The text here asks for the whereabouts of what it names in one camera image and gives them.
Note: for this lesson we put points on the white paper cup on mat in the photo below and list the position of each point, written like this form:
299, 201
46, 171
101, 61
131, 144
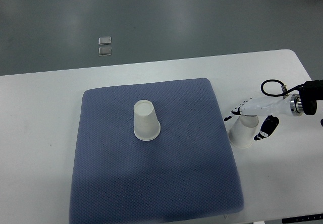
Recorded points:
146, 125

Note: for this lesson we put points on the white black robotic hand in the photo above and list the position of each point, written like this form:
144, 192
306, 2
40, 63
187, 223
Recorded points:
265, 106

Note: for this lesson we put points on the blue woven cushion mat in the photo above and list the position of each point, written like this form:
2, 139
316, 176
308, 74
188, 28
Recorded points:
188, 171

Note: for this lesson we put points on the white paper cup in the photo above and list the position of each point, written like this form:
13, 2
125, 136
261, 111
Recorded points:
241, 134
146, 125

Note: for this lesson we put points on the black table edge strip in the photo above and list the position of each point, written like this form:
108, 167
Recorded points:
305, 218

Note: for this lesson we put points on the upper metal floor plate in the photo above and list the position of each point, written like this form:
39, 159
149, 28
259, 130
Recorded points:
105, 40

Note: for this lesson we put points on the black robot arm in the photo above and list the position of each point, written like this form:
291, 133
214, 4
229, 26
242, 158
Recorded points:
305, 102

